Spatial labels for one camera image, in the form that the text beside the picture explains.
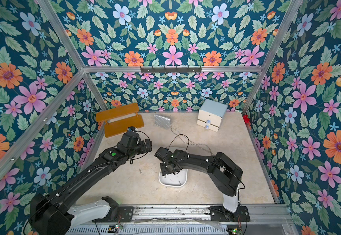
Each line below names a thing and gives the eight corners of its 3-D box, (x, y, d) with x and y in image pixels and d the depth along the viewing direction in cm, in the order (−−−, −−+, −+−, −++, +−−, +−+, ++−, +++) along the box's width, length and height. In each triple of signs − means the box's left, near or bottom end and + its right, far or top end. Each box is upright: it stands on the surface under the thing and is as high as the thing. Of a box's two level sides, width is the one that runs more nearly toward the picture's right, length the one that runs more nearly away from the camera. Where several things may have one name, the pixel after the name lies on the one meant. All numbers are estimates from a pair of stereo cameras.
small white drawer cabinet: (191, 123, 115) (192, 109, 103) (200, 109, 126) (202, 94, 113) (216, 133, 109) (221, 119, 96) (224, 118, 119) (229, 103, 107)
